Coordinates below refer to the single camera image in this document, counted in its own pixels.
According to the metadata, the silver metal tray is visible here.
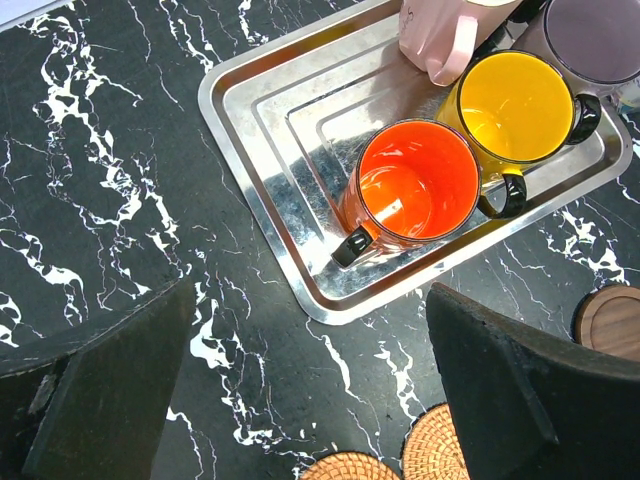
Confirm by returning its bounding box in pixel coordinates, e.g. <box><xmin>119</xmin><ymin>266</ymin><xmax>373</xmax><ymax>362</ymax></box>
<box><xmin>197</xmin><ymin>0</ymin><xmax>634</xmax><ymax>326</ymax></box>

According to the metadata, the orange red mug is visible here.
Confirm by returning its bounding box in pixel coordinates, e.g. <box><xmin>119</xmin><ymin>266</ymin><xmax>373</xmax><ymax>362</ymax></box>
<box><xmin>332</xmin><ymin>118</ymin><xmax>481</xmax><ymax>268</ymax></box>

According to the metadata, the pink mug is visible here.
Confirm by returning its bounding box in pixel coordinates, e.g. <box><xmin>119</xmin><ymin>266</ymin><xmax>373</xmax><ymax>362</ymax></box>
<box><xmin>399</xmin><ymin>0</ymin><xmax>520</xmax><ymax>87</ymax></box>

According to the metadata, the yellow mug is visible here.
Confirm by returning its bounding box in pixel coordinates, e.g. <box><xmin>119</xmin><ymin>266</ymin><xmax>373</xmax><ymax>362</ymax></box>
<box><xmin>435</xmin><ymin>50</ymin><xmax>602</xmax><ymax>219</ymax></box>

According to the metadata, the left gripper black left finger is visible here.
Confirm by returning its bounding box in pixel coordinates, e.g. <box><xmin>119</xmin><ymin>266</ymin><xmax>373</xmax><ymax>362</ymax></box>
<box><xmin>1</xmin><ymin>277</ymin><xmax>196</xmax><ymax>479</ymax></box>

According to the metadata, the lilac mug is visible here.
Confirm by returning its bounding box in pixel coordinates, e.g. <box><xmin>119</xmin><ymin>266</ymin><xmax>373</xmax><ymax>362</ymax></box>
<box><xmin>513</xmin><ymin>0</ymin><xmax>639</xmax><ymax>97</ymax></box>

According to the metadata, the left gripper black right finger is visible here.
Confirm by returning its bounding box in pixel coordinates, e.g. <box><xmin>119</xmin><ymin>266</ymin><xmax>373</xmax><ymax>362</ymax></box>
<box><xmin>426</xmin><ymin>282</ymin><xmax>639</xmax><ymax>479</ymax></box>

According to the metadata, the dark brown wooden coaster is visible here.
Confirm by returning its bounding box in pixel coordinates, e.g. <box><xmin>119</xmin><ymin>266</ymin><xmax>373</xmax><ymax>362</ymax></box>
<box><xmin>573</xmin><ymin>285</ymin><xmax>639</xmax><ymax>362</ymax></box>

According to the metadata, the woven rattan coaster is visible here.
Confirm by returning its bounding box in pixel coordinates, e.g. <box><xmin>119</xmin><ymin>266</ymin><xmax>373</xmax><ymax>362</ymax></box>
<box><xmin>401</xmin><ymin>403</ymin><xmax>470</xmax><ymax>480</ymax></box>
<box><xmin>300</xmin><ymin>452</ymin><xmax>400</xmax><ymax>480</ymax></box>

